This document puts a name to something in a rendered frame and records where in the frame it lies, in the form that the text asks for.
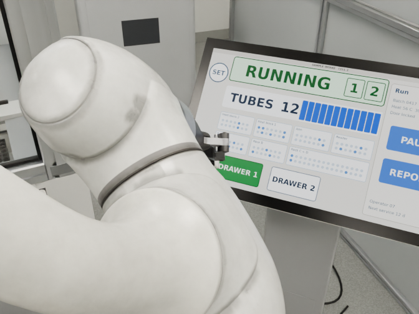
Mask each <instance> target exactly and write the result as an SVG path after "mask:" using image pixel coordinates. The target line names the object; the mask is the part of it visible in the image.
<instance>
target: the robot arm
mask: <svg viewBox="0 0 419 314"><path fill-rule="evenodd" d="M18 99H19V106H20V109H21V112H22V114H23V115H24V118H25V119H26V120H27V122H28V123H29V124H30V126H31V127H32V129H33V130H34V131H35V132H36V133H37V134H38V135H39V137H40V138H41V139H42V140H43V141H44V142H45V143H46V144H47V145H48V146H49V147H50V148H52V149H53V150H54V151H56V152H58V153H60V155H61V157H62V159H63V160H64V161H65V162H66V163H67V164H68V165H69V166H70V167H71V168H72V169H73V170H74V171H75V172H76V173H77V174H78V175H79V177H80V178H81V179H82V180H83V181H84V183H85V184H86V185H87V187H88V188H89V189H90V190H91V192H92V193H93V195H94V196H95V198H96V200H97V201H98V203H99V204H100V207H101V208H102V210H103V212H104V216H103V217H102V219H101V220H100V221H98V220H95V219H92V218H90V217H87V216H85V215H83V214H80V213H78V212H76V211H74V210H72V209H71V208H69V207H67V206H65V205H63V204H61V203H60V202H58V201H56V200H55V199H52V198H51V197H49V196H48V195H46V194H44V193H43V192H42V191H40V190H38V189H37V188H35V187H34V186H32V185H30V184H29V183H27V182H26V181H24V180H23V179H21V178H20V177H18V176H16V175H15V174H13V173H12V172H10V171H9V170H7V169H6V168H4V167H2V166H1V165H0V301H2V302H5V303H8V304H11V305H15V306H17V307H21V308H25V309H27V310H30V311H33V312H38V313H42V314H286V310H285V303H284V295H283V291H282V286H281V282H280V279H279V276H278V272H277V269H276V266H275V264H274V261H273V259H272V257H271V255H270V253H269V251H268V249H267V247H266V245H265V243H264V241H263V239H262V237H261V236H260V234H259V232H258V230H257V229H256V227H255V225H254V223H253V222H252V220H251V218H250V217H249V215H248V213H247V212H246V210H245V208H244V207H243V205H242V204H241V202H240V200H239V199H238V197H237V196H236V195H235V193H234V192H233V190H232V189H231V187H230V186H229V184H228V183H227V182H226V180H225V179H224V178H223V176H222V175H221V174H220V173H219V172H218V171H217V170H216V169H218V168H219V162H220V161H224V160H225V153H227V152H229V133H227V132H222V133H220V134H214V138H211V137H210V134H209V133H207V132H204V131H201V130H200V128H199V126H198V124H197V122H196V120H195V119H194V118H193V115H192V113H191V111H190V109H189V108H188V107H187V106H186V105H185V104H184V103H183V102H182V101H181V100H179V99H178V98H176V97H175V96H174V95H173V94H172V92H171V90H170V88H169V86H168V85H167V84H166V83H165V81H164V80H163V79H162V78H161V77H160V76H159V75H158V74H157V73H156V72H155V71H154V70H153V69H152V68H151V67H149V66H148V65H147V64H146V63H144V61H142V60H141V59H139V58H138V57H136V56H135V55H133V54H131V53H130V52H129V51H127V50H125V49H123V48H121V47H119V46H116V45H113V44H111V43H109V42H105V41H102V40H99V39H94V38H91V37H82V36H66V37H63V38H61V39H60V40H58V41H57V42H55V43H53V44H51V45H50V46H48V47H47V48H45V49H44V50H43V51H42V52H40V53H39V54H38V55H37V56H36V57H34V59H33V60H32V61H31V62H30V63H29V64H28V65H27V67H26V68H25V70H24V72H23V74H22V77H21V81H20V83H19V93H18Z"/></svg>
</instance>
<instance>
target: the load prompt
mask: <svg viewBox="0 0 419 314"><path fill-rule="evenodd" d="M228 80H229V81H234V82H240V83H247V84H251V85H258V86H262V87H269V88H276V89H280V90H287V91H292V92H298V93H305V94H309V95H316V96H320V97H327V98H334V99H338V100H345V101H349V102H356V103H363V104H367V105H374V106H378V107H384V106H385V101H386V97H387V92H388V88H389V85H390V80H389V79H384V78H376V77H368V76H364V75H356V74H348V73H343V72H336V71H331V70H324V69H315V68H311V67H303V66H298V65H291V64H283V63H279V62H271V61H266V60H258V59H250V58H245V57H238V56H234V60H233V64H232V68H231V72H230V75H229V79H228Z"/></svg>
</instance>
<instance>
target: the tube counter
mask: <svg viewBox="0 0 419 314"><path fill-rule="evenodd" d="M382 114H383V113H382V112H375V111H371V110H364V109H360V108H354V107H347V106H343V105H336V104H332V103H325V102H318V101H314V100H308V99H303V98H297V97H290V96H286V95H283V96H282V100H281V104H280V107H279V112H278V115H277V117H280V118H287V119H290V120H296V121H303V122H306V123H312V124H316V125H322V126H328V127H332V128H338V129H342V130H348V131H354V132H358V133H364V134H368V135H374V136H377V135H378V131H379V127H380V122H381V119H382Z"/></svg>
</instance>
